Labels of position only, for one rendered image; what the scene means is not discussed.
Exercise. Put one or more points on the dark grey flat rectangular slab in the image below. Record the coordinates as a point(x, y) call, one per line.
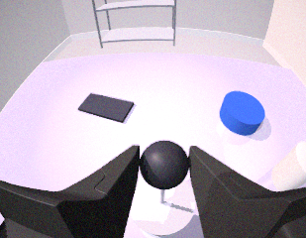
point(107, 107)

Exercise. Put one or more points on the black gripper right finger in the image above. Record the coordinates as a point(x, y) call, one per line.
point(232, 206)

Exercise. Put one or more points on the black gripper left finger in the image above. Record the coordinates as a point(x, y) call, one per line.
point(97, 206)

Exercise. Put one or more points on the white cylinder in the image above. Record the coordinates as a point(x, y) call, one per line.
point(290, 172)

